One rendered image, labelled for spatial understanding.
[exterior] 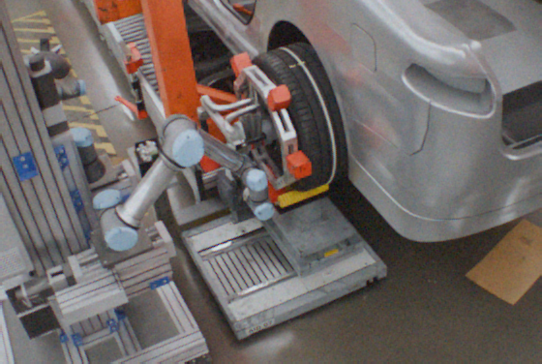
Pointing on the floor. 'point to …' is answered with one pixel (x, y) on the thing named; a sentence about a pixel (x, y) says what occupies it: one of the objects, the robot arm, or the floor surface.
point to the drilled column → (164, 210)
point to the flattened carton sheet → (511, 263)
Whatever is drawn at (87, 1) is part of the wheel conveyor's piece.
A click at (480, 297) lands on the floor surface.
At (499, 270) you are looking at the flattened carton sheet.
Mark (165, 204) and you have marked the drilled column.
